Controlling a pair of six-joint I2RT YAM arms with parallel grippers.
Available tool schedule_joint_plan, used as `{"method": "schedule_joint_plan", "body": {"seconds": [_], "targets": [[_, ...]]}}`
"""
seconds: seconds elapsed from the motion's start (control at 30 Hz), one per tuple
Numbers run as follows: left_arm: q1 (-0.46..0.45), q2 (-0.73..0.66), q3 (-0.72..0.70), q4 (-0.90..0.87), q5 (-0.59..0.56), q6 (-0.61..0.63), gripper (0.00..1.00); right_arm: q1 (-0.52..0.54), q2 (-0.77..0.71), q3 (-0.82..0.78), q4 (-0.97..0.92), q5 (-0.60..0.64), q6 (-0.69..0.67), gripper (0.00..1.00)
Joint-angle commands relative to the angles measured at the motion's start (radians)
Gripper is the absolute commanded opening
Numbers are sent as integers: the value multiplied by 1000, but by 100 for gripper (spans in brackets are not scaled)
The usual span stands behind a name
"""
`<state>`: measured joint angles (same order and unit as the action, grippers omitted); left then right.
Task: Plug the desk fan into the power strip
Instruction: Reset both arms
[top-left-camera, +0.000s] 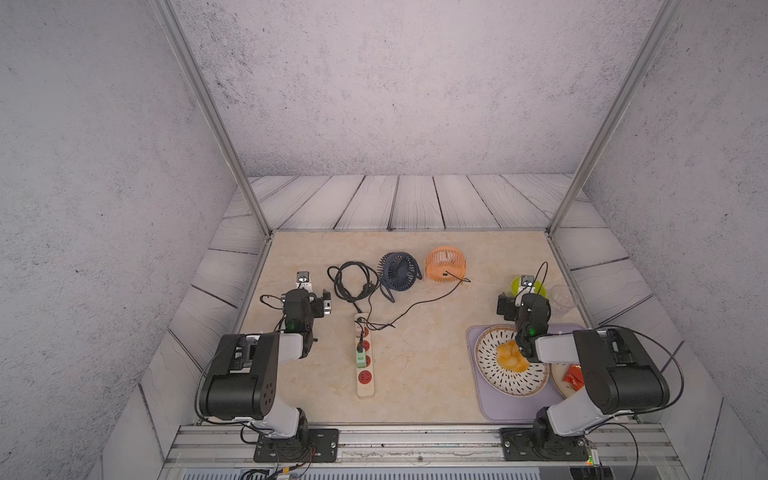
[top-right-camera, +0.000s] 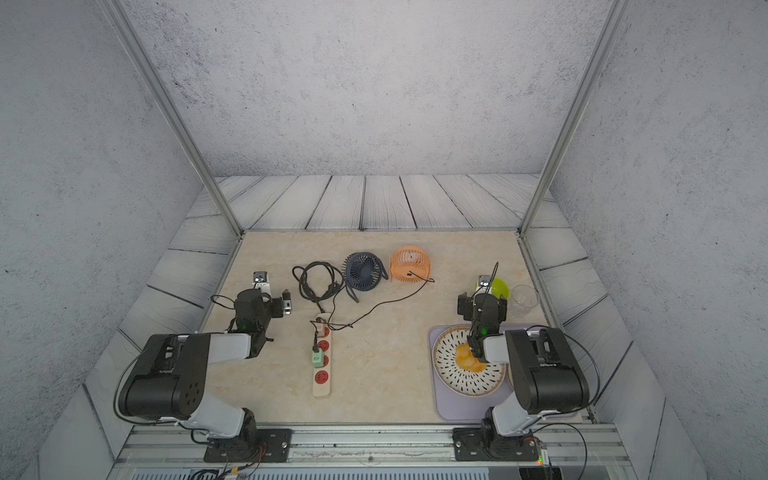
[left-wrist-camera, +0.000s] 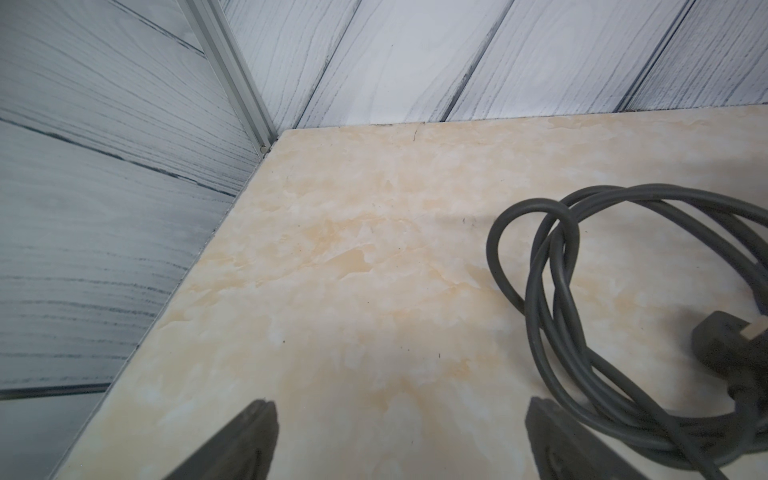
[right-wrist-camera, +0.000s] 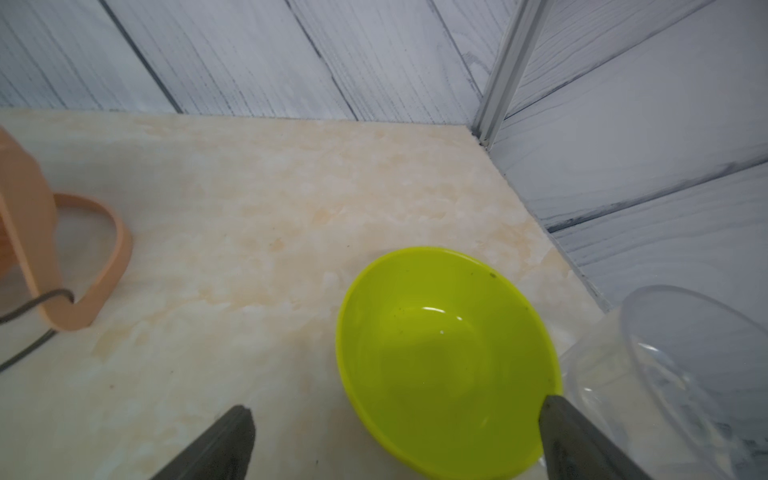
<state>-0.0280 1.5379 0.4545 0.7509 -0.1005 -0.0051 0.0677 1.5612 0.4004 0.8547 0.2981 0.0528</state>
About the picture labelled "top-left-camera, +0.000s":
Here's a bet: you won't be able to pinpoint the black blue fan cable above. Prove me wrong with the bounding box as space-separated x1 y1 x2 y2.
356 281 397 355

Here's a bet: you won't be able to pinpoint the black orange fan cable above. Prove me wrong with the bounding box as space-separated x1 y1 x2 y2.
362 269 472 332

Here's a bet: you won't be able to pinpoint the green USB plug adapter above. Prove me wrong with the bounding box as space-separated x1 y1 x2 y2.
355 351 368 368

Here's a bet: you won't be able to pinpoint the beige power strip red sockets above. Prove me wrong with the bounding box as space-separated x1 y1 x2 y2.
354 312 375 398

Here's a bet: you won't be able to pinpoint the dark blue desk fan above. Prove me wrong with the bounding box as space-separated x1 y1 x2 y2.
378 252 423 303

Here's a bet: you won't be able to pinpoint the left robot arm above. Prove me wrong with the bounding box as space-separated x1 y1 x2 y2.
196 288 332 450

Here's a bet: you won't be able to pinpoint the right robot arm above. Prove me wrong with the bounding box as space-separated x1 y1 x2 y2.
495 288 681 462

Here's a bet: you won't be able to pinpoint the orange desk fan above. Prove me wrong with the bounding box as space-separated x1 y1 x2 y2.
425 246 467 282

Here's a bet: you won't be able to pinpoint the lime green bowl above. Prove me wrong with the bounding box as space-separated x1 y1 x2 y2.
510 275 548 298

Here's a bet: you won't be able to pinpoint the yellow orange food piece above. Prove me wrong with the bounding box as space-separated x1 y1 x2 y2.
496 340 530 373

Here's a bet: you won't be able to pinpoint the clear glass cup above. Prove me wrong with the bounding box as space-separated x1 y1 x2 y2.
548 284 576 316

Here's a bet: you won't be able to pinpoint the white dotted plate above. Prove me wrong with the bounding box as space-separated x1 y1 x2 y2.
474 325 550 397

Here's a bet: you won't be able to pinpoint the beige patterned plate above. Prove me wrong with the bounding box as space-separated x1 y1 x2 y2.
550 363 578 398

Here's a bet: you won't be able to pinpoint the red snack packet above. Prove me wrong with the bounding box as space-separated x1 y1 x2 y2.
562 364 585 391

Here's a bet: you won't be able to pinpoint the lavender tray mat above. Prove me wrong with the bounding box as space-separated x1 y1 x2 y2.
466 324 609 428

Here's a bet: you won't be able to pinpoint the black power strip cord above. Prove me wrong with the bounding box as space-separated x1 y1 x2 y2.
326 260 382 316

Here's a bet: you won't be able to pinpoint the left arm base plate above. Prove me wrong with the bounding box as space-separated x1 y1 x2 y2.
253 428 339 464

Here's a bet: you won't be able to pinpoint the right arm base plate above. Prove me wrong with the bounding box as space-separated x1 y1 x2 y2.
499 428 591 462

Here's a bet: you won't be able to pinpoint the aluminium front rail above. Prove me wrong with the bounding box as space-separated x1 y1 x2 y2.
160 423 688 479

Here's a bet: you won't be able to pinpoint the left aluminium frame post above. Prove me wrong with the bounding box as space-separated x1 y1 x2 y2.
150 0 273 239

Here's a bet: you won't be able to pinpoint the aluminium frame post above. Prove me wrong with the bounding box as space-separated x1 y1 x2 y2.
150 0 273 239
546 0 684 239

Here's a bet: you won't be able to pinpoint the right aluminium frame post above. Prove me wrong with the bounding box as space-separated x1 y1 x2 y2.
546 0 684 239

